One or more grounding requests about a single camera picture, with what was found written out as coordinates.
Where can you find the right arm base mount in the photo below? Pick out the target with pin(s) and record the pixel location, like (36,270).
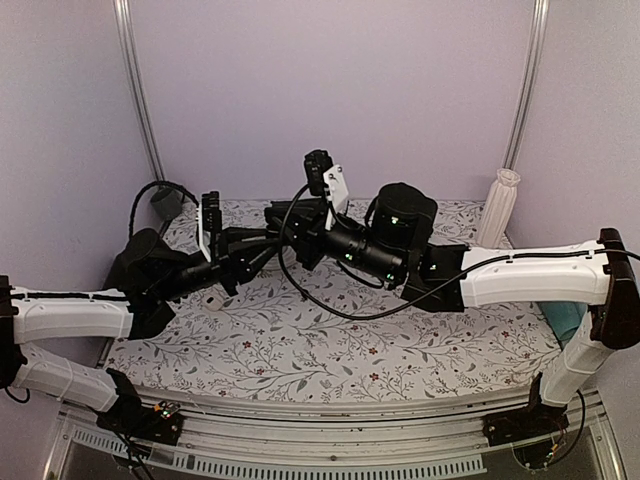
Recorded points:
(538,426)

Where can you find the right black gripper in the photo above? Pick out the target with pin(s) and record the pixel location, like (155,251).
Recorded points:
(303,221)

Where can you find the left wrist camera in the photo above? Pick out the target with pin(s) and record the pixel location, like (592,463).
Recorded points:
(209,224)

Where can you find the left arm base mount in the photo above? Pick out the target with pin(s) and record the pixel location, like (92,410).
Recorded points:
(130,418)

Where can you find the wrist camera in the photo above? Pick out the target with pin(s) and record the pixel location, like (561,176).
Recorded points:
(326,179)
(209,224)

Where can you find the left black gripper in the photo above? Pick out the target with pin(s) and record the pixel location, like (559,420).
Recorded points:
(235,254)

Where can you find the grey mug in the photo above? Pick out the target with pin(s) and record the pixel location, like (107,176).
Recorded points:
(167,203)

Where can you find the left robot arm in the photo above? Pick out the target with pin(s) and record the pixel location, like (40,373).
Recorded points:
(134,304)

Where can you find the floral tablecloth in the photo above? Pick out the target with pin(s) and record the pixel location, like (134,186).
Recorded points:
(319,336)

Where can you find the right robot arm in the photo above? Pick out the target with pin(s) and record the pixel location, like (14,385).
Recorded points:
(393,245)

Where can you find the white ribbed vase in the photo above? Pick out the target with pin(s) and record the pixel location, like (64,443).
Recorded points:
(498,208)

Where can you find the left aluminium post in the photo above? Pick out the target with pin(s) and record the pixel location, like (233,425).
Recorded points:
(124,25)

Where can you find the front aluminium rail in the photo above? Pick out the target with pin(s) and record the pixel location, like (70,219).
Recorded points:
(415,439)

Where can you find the aluminium post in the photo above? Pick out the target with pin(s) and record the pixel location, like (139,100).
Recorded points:
(532,63)
(124,25)

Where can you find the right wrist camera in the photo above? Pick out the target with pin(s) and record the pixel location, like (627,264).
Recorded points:
(326,179)

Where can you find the white case near left arm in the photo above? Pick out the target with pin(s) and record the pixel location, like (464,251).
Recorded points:
(213,303)

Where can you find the teal cup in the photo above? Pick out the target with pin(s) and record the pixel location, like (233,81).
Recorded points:
(564,318)

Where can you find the right aluminium post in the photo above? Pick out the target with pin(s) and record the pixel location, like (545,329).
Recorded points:
(532,63)

